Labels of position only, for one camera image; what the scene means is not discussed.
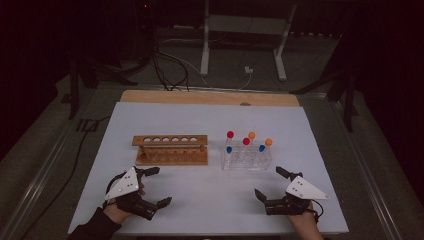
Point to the person's left hand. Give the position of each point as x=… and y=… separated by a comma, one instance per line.
x=116, y=215

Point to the aluminium floor rail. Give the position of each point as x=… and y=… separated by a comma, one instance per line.
x=366, y=173
x=36, y=186

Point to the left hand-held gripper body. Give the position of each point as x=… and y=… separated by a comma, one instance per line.
x=125, y=186

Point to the white metal stand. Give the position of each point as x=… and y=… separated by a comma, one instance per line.
x=205, y=50

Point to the black floor bracket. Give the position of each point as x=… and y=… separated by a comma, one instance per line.
x=79, y=126

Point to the black power strip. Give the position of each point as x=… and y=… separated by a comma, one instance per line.
x=313, y=34

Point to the person's right hand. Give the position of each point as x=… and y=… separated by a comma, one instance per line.
x=305, y=226

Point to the black stand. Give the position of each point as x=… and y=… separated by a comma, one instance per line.
x=349, y=106
x=74, y=96

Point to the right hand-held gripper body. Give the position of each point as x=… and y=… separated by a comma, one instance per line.
x=301, y=188

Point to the blue cap test tube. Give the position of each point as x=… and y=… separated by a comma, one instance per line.
x=262, y=148
x=229, y=149

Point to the clear acrylic test tube rack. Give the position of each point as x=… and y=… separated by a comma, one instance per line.
x=245, y=165

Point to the white table mat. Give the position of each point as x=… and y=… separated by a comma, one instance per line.
x=213, y=116

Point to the white power adapter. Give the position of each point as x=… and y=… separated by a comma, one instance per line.
x=248, y=70

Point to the orange cap test tube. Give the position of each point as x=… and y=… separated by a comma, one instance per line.
x=268, y=142
x=251, y=135

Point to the wooden test tube rack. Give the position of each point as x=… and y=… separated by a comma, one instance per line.
x=170, y=156

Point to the red cap test tube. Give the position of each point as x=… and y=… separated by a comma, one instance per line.
x=246, y=141
x=230, y=134

